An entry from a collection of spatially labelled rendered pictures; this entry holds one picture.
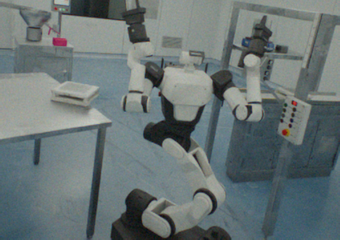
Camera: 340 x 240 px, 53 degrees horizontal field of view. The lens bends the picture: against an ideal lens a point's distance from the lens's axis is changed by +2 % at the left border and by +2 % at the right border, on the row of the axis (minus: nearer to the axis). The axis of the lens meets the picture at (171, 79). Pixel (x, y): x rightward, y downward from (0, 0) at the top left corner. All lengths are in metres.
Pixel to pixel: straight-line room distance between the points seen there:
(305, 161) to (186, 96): 2.17
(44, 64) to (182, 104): 2.91
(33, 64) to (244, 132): 2.65
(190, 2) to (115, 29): 2.00
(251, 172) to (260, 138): 0.34
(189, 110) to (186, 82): 0.16
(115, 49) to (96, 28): 0.65
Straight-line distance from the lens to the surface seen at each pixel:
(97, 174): 2.23
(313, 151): 3.75
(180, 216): 2.10
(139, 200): 2.26
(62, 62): 4.50
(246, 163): 3.30
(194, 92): 1.79
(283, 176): 2.49
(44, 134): 1.92
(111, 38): 7.64
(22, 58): 4.42
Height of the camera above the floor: 1.61
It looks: 14 degrees down
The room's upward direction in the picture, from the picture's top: 9 degrees clockwise
